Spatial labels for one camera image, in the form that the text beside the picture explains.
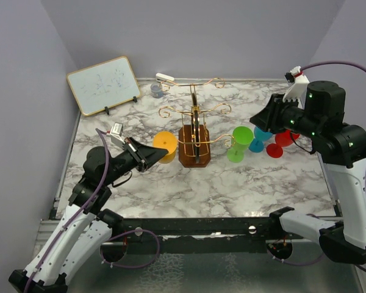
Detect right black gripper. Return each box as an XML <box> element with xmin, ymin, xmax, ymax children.
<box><xmin>250</xmin><ymin>92</ymin><xmax>321</xmax><ymax>138</ymax></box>

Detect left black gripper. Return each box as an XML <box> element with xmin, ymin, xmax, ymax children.
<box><xmin>104</xmin><ymin>137</ymin><xmax>170</xmax><ymax>185</ymax></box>

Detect yellow wine glass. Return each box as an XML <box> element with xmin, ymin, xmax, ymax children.
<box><xmin>152</xmin><ymin>131</ymin><xmax>178</xmax><ymax>164</ymax></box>

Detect blue wine glass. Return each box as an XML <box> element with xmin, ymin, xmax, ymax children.
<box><xmin>248</xmin><ymin>126</ymin><xmax>273</xmax><ymax>153</ymax></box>

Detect green wine glass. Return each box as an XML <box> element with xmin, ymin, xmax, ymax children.
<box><xmin>227</xmin><ymin>126</ymin><xmax>254</xmax><ymax>163</ymax></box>

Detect red wine glass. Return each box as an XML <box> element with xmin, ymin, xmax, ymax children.
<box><xmin>266</xmin><ymin>130</ymin><xmax>300</xmax><ymax>159</ymax></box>

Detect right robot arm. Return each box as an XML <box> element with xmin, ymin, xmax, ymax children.
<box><xmin>250</xmin><ymin>81</ymin><xmax>366</xmax><ymax>265</ymax></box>

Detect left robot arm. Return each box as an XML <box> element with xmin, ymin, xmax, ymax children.
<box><xmin>9</xmin><ymin>137</ymin><xmax>168</xmax><ymax>292</ymax></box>

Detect white eraser block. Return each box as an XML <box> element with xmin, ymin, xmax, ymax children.
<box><xmin>156</xmin><ymin>73</ymin><xmax>175</xmax><ymax>82</ymax></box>

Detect small whiteboard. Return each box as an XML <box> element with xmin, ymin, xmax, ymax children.
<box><xmin>66</xmin><ymin>56</ymin><xmax>142</xmax><ymax>116</ymax></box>

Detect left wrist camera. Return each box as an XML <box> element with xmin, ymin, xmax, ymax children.
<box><xmin>107</xmin><ymin>122</ymin><xmax>129</xmax><ymax>150</ymax></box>

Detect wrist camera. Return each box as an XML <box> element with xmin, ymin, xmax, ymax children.
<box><xmin>282</xmin><ymin>66</ymin><xmax>309</xmax><ymax>102</ymax></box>
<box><xmin>107</xmin><ymin>122</ymin><xmax>129</xmax><ymax>150</ymax></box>

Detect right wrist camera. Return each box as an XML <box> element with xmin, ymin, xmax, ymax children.
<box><xmin>282</xmin><ymin>66</ymin><xmax>309</xmax><ymax>102</ymax></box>

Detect gold wire wine glass rack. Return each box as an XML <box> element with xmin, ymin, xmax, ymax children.
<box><xmin>158</xmin><ymin>78</ymin><xmax>234</xmax><ymax>168</ymax></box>

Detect black front mounting rail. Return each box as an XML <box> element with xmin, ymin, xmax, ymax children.
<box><xmin>97</xmin><ymin>209</ymin><xmax>299</xmax><ymax>255</ymax></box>

